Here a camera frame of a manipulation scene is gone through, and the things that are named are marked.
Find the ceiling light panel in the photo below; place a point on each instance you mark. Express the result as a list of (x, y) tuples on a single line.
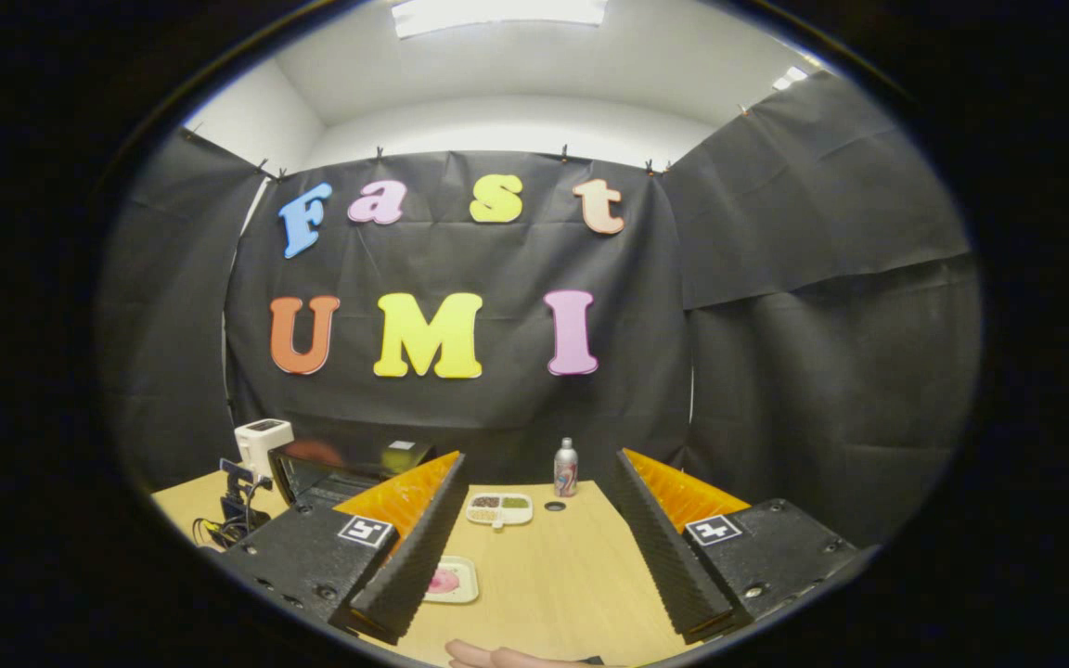
[(497, 16), (790, 78)]

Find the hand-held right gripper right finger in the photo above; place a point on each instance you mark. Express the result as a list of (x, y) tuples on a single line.
[(669, 557)]

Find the white divided tray with beans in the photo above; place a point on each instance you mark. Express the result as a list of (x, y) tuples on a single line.
[(499, 508)]

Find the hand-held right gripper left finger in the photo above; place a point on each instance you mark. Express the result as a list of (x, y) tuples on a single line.
[(414, 557)]

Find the cream square plate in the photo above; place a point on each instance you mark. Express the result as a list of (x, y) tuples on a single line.
[(467, 580)]

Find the black electric oven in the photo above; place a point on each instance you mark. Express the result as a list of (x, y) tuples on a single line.
[(330, 487)]

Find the pink ham slice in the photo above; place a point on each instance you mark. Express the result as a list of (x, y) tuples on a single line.
[(444, 582)]

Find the white toaster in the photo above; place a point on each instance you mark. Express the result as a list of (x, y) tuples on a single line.
[(261, 445)]

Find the silver printed bottle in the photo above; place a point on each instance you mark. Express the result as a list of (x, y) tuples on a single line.
[(566, 473)]

